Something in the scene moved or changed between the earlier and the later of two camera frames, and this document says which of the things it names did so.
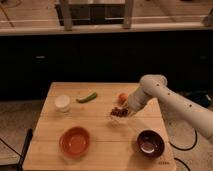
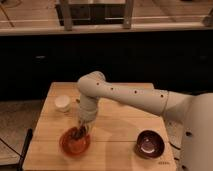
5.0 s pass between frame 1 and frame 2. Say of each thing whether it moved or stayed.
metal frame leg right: stayed
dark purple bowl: stayed
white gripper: moved
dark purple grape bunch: moved
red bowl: stayed
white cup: stayed
